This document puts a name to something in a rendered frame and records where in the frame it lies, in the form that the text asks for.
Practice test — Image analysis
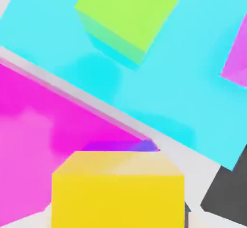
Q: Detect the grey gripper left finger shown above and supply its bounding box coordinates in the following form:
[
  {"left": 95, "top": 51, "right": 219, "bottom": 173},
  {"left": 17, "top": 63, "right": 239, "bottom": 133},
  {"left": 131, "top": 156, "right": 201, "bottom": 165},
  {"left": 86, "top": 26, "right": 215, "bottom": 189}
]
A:
[{"left": 34, "top": 202, "right": 53, "bottom": 228}]

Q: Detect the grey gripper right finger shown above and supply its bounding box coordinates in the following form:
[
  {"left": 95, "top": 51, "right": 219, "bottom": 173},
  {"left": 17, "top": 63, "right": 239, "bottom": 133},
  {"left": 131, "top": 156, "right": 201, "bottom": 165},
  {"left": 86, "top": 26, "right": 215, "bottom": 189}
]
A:
[{"left": 184, "top": 201, "right": 206, "bottom": 228}]

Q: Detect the small yellow cube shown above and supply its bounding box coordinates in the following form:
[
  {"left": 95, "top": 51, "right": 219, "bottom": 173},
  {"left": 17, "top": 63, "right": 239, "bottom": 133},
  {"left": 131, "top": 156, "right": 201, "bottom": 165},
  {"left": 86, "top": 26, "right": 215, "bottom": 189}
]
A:
[{"left": 51, "top": 150, "right": 185, "bottom": 228}]

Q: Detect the small purple cube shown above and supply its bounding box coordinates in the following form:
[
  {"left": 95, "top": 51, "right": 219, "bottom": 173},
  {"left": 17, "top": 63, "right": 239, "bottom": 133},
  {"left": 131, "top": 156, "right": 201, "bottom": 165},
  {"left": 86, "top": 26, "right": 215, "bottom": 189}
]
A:
[{"left": 220, "top": 14, "right": 247, "bottom": 89}]

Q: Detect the small lime green cube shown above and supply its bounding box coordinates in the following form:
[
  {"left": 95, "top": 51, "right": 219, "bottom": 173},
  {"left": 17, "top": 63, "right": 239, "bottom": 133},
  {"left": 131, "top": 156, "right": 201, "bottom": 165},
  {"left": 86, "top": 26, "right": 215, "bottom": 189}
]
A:
[{"left": 74, "top": 0, "right": 190, "bottom": 67}]

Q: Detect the large dark grey box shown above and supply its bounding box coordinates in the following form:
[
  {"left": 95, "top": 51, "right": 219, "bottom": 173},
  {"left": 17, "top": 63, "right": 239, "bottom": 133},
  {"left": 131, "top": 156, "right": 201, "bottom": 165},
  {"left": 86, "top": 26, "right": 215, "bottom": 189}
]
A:
[{"left": 200, "top": 144, "right": 247, "bottom": 227}]

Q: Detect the large magenta box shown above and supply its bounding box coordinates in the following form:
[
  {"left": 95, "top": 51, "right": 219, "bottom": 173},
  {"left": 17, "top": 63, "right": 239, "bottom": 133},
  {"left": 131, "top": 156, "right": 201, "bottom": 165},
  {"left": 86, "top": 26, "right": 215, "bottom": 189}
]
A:
[{"left": 0, "top": 57, "right": 161, "bottom": 228}]

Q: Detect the large cyan box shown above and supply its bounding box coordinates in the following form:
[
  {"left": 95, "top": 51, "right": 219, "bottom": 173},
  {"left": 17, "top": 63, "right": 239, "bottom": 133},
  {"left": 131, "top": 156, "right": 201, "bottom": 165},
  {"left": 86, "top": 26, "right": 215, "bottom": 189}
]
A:
[{"left": 0, "top": 0, "right": 247, "bottom": 172}]

